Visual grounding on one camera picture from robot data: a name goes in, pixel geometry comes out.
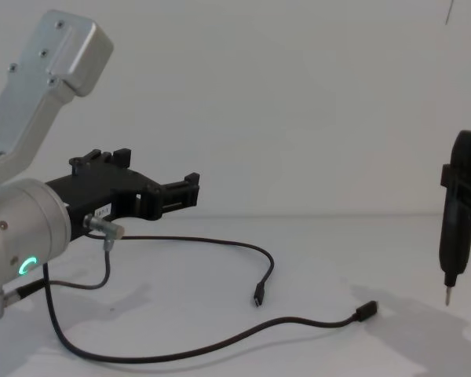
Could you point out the white table cloth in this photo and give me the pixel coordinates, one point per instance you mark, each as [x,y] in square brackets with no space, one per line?
[220,275]

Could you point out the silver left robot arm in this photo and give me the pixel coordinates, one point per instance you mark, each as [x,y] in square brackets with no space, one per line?
[23,220]

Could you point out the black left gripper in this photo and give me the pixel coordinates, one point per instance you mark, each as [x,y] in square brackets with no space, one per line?
[102,188]

